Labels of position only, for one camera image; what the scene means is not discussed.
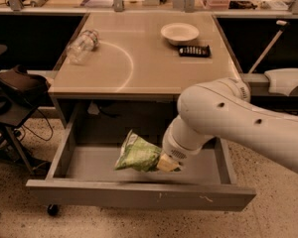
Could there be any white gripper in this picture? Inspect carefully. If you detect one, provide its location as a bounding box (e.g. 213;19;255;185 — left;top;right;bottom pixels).
157;135;196;172

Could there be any green jalapeno chip bag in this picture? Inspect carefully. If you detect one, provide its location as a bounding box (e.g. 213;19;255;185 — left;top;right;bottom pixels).
114;130;162;173

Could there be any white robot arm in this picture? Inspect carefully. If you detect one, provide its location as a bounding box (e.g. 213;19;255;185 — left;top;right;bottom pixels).
162;78;298;174

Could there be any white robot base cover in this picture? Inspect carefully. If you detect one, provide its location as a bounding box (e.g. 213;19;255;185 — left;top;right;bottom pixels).
264;68;298;96

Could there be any grey open top drawer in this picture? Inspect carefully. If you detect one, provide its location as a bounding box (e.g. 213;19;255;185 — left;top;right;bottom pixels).
27;103;256;211

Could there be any black bag on stand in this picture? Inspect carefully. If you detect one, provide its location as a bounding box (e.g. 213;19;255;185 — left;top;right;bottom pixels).
0;65;49;102

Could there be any grey cabinet table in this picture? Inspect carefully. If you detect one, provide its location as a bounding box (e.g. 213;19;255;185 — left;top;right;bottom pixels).
49;11;240;124

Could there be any black caster wheel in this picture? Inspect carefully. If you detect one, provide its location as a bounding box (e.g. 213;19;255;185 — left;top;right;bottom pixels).
47;204;59;216

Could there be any white ceramic bowl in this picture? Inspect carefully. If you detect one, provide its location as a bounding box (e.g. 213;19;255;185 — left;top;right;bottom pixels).
160;23;200;46

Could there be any clear plastic water bottle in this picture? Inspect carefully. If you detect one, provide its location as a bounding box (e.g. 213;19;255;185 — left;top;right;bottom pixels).
67;29;99;64

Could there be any black side stand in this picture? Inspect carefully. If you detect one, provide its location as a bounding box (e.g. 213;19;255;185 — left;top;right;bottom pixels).
0;45;51;175

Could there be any white stick tool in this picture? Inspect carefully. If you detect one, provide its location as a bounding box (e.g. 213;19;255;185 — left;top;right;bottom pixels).
248;20;289;73

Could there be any black floor cable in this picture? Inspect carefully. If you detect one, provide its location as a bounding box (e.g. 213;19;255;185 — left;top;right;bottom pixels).
21;108;54;142

